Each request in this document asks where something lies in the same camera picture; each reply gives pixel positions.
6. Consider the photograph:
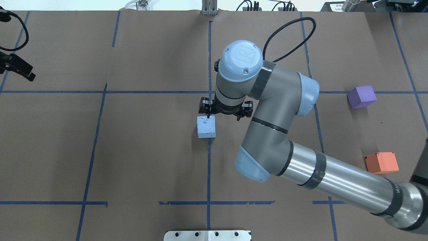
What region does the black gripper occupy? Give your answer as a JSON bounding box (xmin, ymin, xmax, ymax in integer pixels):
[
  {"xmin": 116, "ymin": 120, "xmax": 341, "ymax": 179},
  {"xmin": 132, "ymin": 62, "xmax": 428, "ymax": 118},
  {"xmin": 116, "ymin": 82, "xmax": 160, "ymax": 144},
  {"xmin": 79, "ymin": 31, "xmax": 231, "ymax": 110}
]
[
  {"xmin": 0, "ymin": 52, "xmax": 36, "ymax": 81},
  {"xmin": 198, "ymin": 97, "xmax": 253, "ymax": 121}
]

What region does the light blue foam block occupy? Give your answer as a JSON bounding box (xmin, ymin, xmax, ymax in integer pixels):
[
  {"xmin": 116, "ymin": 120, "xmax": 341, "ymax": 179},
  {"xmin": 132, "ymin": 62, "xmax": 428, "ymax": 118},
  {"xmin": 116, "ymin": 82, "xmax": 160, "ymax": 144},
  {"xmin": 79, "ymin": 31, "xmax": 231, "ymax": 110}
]
[{"xmin": 197, "ymin": 115, "xmax": 216, "ymax": 139}]

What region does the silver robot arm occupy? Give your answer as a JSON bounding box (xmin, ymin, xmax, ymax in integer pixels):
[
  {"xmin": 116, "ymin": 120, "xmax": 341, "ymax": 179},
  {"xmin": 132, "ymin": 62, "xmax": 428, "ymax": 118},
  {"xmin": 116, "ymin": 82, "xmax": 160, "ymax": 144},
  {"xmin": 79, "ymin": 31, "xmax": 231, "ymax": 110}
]
[{"xmin": 199, "ymin": 40, "xmax": 428, "ymax": 235}]

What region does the purple foam block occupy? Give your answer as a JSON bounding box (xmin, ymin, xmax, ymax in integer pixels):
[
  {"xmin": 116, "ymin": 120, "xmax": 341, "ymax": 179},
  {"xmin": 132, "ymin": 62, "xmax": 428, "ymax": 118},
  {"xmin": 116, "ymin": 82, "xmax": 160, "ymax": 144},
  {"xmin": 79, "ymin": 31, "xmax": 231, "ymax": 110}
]
[{"xmin": 347, "ymin": 85, "xmax": 377, "ymax": 109}]

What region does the orange foam block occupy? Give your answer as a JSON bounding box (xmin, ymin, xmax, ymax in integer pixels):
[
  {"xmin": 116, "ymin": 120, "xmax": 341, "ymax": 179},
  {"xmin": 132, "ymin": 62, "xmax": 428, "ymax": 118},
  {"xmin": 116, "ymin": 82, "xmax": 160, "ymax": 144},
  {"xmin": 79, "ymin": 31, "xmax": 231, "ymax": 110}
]
[{"xmin": 364, "ymin": 152, "xmax": 400, "ymax": 174}]

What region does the metal cup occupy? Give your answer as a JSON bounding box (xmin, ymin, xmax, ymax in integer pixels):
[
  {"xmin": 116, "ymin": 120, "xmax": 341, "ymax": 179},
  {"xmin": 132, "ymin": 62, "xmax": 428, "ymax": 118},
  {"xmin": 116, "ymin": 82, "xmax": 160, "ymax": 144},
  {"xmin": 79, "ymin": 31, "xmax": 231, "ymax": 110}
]
[{"xmin": 341, "ymin": 0, "xmax": 361, "ymax": 12}]

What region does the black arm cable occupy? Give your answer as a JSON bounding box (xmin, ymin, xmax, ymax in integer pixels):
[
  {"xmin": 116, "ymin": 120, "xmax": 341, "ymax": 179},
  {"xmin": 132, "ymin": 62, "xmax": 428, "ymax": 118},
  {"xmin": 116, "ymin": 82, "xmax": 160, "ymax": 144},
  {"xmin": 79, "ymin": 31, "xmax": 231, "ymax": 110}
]
[{"xmin": 263, "ymin": 17, "xmax": 317, "ymax": 63}]

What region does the white camera mast base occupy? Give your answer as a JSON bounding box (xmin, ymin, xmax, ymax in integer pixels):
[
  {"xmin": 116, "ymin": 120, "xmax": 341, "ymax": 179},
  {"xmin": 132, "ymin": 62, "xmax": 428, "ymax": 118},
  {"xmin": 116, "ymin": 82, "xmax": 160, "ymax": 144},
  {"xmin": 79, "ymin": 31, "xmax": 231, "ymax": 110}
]
[{"xmin": 164, "ymin": 230, "xmax": 252, "ymax": 241}]

